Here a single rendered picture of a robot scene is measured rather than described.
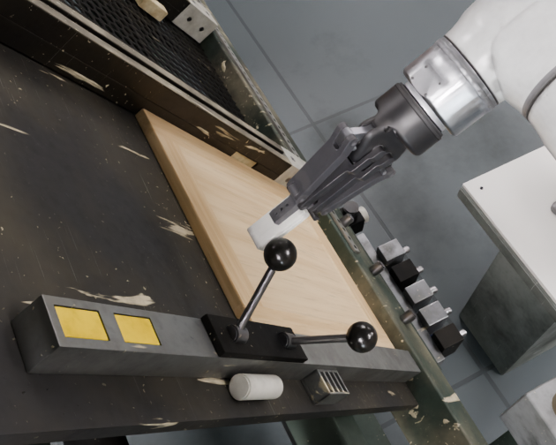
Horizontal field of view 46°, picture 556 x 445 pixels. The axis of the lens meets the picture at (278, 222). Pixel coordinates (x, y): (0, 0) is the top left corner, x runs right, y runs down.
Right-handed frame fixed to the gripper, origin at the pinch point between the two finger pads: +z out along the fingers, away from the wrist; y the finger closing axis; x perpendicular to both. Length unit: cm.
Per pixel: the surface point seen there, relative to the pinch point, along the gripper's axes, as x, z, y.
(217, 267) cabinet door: -6.9, 15.1, -12.4
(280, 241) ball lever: 2.7, 0.4, 1.4
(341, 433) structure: 17.4, 19.7, -35.0
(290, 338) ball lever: 8.2, 9.9, -11.3
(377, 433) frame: 7, 49, -131
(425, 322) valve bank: -2, 10, -88
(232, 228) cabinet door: -16.2, 14.5, -22.6
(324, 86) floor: -133, 9, -179
